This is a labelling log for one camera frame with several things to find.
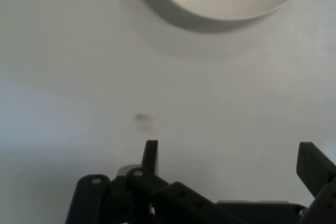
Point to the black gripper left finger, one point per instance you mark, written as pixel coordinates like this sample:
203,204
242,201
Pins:
136,190

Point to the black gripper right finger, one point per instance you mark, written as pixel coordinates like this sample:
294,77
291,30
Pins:
315,169

